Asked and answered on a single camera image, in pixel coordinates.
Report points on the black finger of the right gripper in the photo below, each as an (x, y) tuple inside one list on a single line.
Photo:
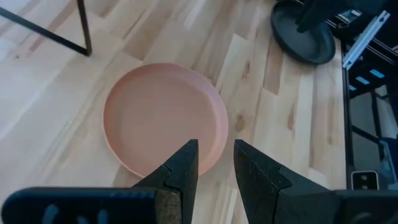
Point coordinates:
[(311, 17)]

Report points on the dark grey round plate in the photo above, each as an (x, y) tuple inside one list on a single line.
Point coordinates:
[(308, 46)]

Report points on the silver aluminium rail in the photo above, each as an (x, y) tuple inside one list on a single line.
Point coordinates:
[(365, 40)]

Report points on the pink round plate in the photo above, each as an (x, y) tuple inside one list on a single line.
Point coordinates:
[(161, 118)]

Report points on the black aluminium rig frame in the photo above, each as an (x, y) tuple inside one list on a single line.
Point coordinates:
[(347, 124)]

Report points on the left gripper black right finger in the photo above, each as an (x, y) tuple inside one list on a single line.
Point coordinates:
[(267, 193)]

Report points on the table-level camera box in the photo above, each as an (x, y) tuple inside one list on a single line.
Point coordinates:
[(364, 180)]

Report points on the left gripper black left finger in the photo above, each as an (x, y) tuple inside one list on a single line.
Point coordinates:
[(177, 186)]

